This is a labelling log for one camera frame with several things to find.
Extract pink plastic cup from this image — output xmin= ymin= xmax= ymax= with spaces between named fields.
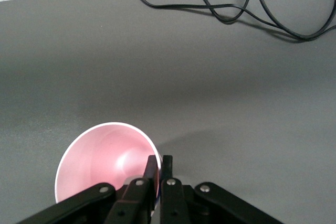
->
xmin=54 ymin=122 xmax=161 ymax=205

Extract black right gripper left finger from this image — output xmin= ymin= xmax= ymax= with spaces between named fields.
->
xmin=15 ymin=155 xmax=158 ymax=224

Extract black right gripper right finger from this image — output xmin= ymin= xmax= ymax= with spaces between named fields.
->
xmin=160 ymin=155 xmax=284 ymax=224

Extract long looped black cable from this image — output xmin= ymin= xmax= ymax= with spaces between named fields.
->
xmin=122 ymin=0 xmax=336 ymax=42

